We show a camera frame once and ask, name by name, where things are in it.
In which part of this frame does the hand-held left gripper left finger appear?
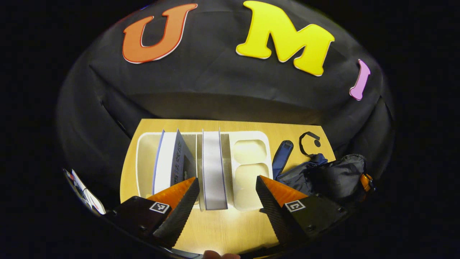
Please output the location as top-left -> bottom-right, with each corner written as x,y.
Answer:
104,176 -> 200,249

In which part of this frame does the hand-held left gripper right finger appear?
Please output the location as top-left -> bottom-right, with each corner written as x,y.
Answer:
256,175 -> 354,249

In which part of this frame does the blue and black schoolbag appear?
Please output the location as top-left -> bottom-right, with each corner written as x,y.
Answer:
272,132 -> 369,205

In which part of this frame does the cream plastic bookshelf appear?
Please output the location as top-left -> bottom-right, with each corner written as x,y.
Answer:
136,130 -> 273,213

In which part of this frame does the grey figure print book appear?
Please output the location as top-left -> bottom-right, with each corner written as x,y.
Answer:
153,129 -> 197,196

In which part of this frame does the white book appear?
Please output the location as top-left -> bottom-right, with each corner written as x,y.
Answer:
202,129 -> 229,211

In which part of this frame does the white side desk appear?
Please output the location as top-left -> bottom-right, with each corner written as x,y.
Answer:
65,168 -> 106,215

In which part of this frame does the black backdrop cloth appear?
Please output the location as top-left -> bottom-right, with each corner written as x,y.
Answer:
56,0 -> 396,202

